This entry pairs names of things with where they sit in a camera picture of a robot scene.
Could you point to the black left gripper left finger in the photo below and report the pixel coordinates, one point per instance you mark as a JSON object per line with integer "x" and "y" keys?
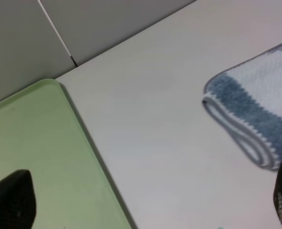
{"x": 17, "y": 201}

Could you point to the green plastic tray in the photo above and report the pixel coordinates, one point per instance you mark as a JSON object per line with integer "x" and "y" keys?
{"x": 40, "y": 132}

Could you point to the blue white striped towel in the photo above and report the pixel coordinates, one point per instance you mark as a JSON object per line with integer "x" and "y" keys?
{"x": 246, "y": 100}

